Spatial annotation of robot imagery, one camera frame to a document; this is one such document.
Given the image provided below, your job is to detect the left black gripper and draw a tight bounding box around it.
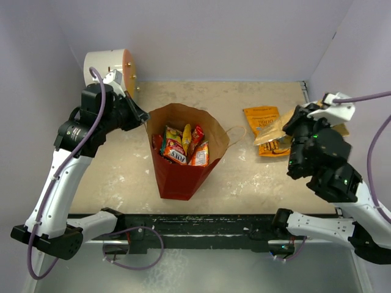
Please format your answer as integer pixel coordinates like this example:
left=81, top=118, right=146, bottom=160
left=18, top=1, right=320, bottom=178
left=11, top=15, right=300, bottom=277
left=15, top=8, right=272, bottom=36
left=101, top=91, right=150, bottom=134

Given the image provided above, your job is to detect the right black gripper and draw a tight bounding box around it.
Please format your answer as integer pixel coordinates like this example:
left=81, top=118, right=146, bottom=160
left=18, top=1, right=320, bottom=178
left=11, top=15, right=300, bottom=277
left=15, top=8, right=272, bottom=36
left=279, top=101, right=331, bottom=173

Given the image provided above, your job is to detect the brown chips bag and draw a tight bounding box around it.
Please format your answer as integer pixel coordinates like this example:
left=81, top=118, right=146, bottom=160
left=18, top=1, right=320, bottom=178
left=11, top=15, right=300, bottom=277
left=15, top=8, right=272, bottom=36
left=254, top=100, right=349, bottom=145

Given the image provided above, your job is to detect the orange chips bag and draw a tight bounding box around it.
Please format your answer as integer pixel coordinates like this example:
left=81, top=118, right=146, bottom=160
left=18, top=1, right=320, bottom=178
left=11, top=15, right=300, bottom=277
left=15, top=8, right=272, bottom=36
left=243, top=106, right=291, bottom=157

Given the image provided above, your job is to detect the yellow snack packet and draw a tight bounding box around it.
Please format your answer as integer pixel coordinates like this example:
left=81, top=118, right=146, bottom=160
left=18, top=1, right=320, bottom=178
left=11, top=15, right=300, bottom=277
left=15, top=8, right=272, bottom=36
left=181, top=124, right=192, bottom=154

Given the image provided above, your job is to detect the red paper bag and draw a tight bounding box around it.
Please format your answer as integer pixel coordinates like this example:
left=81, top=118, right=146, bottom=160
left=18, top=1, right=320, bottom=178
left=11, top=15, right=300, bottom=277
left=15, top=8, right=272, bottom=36
left=146, top=103, right=234, bottom=201

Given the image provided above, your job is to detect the red snack packet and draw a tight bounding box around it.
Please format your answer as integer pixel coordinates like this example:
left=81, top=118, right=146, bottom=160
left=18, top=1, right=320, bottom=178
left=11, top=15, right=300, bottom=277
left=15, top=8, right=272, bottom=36
left=188, top=125, right=204, bottom=157

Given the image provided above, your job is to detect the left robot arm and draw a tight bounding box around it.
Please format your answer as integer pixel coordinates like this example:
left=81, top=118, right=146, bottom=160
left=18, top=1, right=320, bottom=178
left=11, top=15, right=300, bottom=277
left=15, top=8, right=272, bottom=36
left=10, top=84, right=150, bottom=260

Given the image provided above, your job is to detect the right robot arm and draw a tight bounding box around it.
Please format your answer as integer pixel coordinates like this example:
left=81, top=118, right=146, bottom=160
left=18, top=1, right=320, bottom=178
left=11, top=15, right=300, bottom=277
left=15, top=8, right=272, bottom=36
left=271, top=103, right=390, bottom=264

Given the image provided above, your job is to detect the Fox's candy packet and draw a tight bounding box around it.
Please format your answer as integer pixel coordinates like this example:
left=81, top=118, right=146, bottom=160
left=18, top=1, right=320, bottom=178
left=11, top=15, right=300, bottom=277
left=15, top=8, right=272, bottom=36
left=161, top=126, right=187, bottom=165

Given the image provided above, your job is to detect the white cylinder device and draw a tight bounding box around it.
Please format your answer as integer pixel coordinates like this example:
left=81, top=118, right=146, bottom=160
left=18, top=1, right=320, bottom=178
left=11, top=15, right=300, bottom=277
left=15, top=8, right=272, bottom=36
left=83, top=49, right=140, bottom=101

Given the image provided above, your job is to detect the orange snack packet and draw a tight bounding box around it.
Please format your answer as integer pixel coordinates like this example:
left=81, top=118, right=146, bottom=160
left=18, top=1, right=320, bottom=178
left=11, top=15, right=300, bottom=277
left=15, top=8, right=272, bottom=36
left=188, top=141, right=210, bottom=167

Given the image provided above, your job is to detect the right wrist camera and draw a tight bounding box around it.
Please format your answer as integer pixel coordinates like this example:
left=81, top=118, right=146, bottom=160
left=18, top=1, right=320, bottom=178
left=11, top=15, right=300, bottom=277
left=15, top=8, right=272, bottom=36
left=307, top=92, right=356, bottom=126

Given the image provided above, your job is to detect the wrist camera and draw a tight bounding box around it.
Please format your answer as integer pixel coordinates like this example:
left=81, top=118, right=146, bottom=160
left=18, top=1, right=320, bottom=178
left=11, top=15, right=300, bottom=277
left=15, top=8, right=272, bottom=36
left=103, top=69, right=123, bottom=91
left=307, top=92, right=356, bottom=126

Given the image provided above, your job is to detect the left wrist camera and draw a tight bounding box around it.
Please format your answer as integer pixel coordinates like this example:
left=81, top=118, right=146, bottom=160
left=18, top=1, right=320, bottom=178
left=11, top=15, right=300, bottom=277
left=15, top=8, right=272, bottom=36
left=103, top=69, right=123, bottom=91

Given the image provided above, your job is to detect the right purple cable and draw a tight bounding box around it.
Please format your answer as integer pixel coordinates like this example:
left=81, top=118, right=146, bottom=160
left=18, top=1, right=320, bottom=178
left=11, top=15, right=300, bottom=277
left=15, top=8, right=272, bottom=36
left=331, top=90, right=391, bottom=225

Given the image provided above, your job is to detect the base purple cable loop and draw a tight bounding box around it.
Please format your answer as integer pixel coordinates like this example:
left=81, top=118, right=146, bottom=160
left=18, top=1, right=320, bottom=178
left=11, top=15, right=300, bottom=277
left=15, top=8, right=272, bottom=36
left=102, top=226, right=164, bottom=270

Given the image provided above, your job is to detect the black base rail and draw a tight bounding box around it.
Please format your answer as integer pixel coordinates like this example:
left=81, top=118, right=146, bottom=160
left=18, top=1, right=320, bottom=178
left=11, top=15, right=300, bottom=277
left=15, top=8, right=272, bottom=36
left=88, top=213, right=306, bottom=254

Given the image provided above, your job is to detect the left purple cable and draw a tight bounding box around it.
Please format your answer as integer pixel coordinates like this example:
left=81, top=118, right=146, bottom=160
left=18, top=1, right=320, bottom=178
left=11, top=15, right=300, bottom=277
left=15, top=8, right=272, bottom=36
left=26, top=67, right=106, bottom=280

